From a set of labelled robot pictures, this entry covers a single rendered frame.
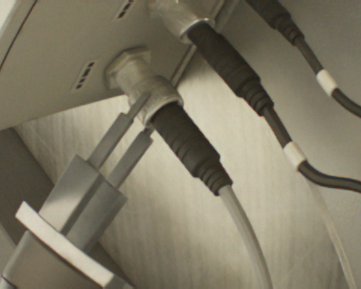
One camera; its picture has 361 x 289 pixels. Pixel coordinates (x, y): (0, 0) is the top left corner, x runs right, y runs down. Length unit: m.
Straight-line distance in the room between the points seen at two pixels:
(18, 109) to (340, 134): 0.12
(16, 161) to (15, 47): 0.17
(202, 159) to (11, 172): 0.14
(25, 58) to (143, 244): 0.14
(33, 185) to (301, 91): 0.15
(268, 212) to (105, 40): 0.09
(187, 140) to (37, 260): 0.08
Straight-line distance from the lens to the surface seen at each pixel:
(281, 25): 0.81
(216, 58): 0.84
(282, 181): 0.88
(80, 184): 0.86
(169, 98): 0.87
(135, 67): 0.87
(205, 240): 0.92
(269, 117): 0.83
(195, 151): 0.86
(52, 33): 0.83
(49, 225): 0.85
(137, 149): 0.88
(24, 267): 0.83
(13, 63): 0.83
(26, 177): 0.97
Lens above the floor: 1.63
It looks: 9 degrees down
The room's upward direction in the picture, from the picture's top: 5 degrees counter-clockwise
